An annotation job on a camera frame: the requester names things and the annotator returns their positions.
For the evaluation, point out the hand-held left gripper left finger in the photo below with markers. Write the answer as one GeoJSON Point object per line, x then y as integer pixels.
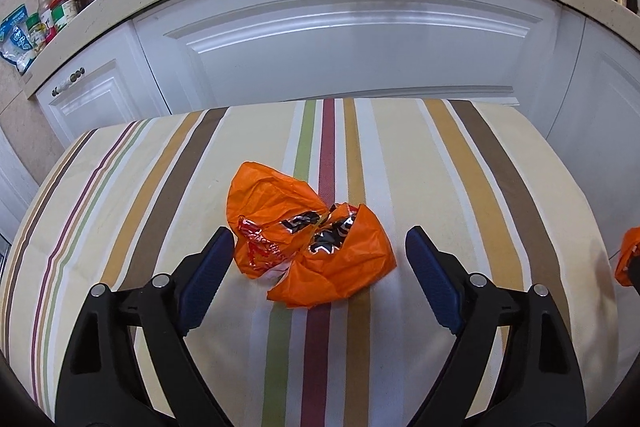
{"type": "Point", "coordinates": [205, 287]}

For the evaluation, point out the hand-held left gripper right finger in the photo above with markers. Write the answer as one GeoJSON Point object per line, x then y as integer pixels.
{"type": "Point", "coordinates": [435, 282]}

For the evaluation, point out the orange plastic wrapper black print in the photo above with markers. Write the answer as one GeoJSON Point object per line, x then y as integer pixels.
{"type": "Point", "coordinates": [350, 267]}

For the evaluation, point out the striped tablecloth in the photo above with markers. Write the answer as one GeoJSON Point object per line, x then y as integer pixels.
{"type": "Point", "coordinates": [450, 157]}

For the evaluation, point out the small white drawer front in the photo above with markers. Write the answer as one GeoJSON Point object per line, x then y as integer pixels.
{"type": "Point", "coordinates": [100, 102]}

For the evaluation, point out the white cabinet door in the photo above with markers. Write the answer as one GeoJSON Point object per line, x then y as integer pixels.
{"type": "Point", "coordinates": [610, 107]}

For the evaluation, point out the green-lid jar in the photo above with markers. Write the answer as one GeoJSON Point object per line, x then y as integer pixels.
{"type": "Point", "coordinates": [35, 32]}

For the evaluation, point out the blue snack packet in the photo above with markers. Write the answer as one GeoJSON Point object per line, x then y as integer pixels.
{"type": "Point", "coordinates": [17, 42]}

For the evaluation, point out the red-lid jar green label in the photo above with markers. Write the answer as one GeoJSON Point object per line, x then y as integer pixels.
{"type": "Point", "coordinates": [64, 12]}

